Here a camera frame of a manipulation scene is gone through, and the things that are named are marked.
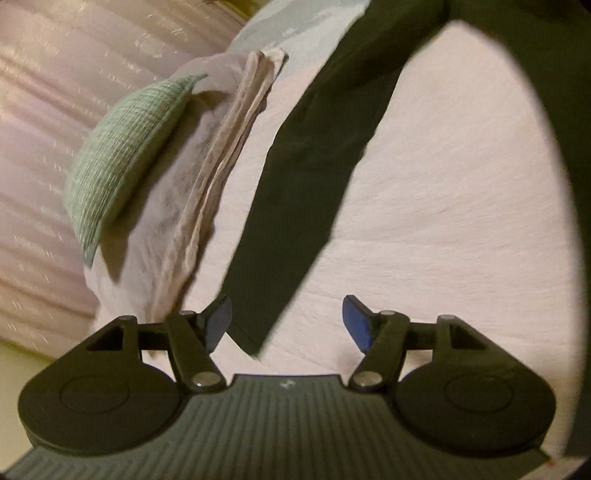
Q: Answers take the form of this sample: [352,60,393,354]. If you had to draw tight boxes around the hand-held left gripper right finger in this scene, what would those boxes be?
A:
[342,295,490,393]

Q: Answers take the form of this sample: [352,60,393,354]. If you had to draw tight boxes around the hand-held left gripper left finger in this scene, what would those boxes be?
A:
[85,295,233,393]

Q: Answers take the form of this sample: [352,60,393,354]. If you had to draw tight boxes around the dark green pants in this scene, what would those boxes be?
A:
[223,0,591,462]

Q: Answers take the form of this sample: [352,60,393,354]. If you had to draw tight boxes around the beige folded blanket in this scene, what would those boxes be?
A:
[85,48,289,324]

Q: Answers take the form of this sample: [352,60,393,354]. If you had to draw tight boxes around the pink bed sheet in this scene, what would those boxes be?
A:
[185,18,583,467]

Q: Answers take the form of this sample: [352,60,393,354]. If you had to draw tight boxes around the green ribbed pillow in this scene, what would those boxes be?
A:
[65,73,208,265]

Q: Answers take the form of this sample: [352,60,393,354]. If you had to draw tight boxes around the pink shimmery curtain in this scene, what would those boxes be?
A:
[0,0,250,358]

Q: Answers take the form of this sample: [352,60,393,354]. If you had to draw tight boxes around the light blue patterned cloth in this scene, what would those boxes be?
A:
[229,0,372,77]

